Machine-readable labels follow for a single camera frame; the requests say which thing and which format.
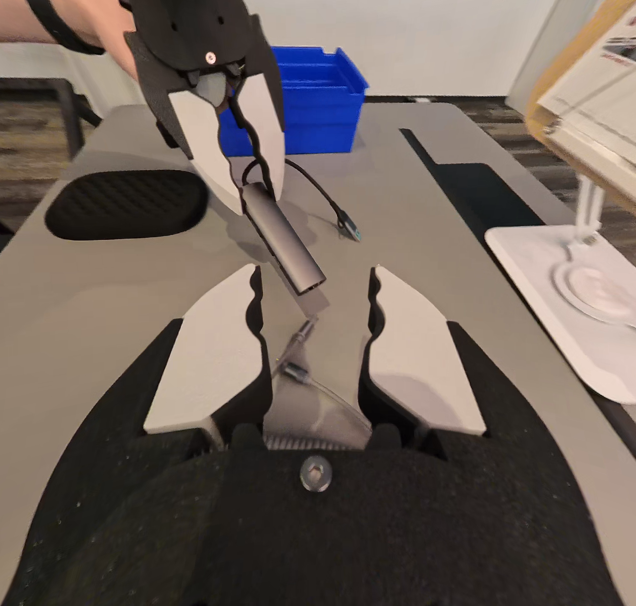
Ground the black hub cable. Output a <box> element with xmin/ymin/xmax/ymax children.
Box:
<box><xmin>242</xmin><ymin>158</ymin><xmax>362</xmax><ymax>243</ymax></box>

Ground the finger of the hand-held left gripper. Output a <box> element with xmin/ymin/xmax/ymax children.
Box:
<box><xmin>168</xmin><ymin>87</ymin><xmax>246</xmax><ymax>217</ymax></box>
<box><xmin>230</xmin><ymin>74</ymin><xmax>286</xmax><ymax>203</ymax></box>

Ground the silver usb cable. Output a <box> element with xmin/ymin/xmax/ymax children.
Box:
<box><xmin>266</xmin><ymin>315</ymin><xmax>373</xmax><ymax>452</ymax></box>

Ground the black wrist rest pad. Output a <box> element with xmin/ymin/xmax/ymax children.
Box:
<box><xmin>45</xmin><ymin>169</ymin><xmax>209</xmax><ymax>241</ymax></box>

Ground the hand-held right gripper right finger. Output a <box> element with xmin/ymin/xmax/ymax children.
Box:
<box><xmin>359</xmin><ymin>264</ymin><xmax>489</xmax><ymax>442</ymax></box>

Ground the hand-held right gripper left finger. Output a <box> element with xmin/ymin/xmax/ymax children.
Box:
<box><xmin>143</xmin><ymin>263</ymin><xmax>274</xmax><ymax>447</ymax></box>

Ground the black wrist strap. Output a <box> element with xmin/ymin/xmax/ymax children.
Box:
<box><xmin>16</xmin><ymin>0</ymin><xmax>106</xmax><ymax>56</ymax></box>

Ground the grey usb hub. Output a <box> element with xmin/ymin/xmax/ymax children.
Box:
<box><xmin>240</xmin><ymin>181</ymin><xmax>328</xmax><ymax>297</ymax></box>

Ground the person's left hand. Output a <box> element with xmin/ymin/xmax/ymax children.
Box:
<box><xmin>52</xmin><ymin>0</ymin><xmax>140</xmax><ymax>80</ymax></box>

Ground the black metal desk frame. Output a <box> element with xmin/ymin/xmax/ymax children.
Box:
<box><xmin>0</xmin><ymin>77</ymin><xmax>102</xmax><ymax>162</ymax></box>

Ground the printed instruction sheet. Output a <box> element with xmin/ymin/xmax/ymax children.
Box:
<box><xmin>537</xmin><ymin>0</ymin><xmax>636</xmax><ymax>169</ymax></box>

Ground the blue plastic bin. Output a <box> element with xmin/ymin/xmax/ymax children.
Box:
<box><xmin>219</xmin><ymin>45</ymin><xmax>369</xmax><ymax>155</ymax></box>

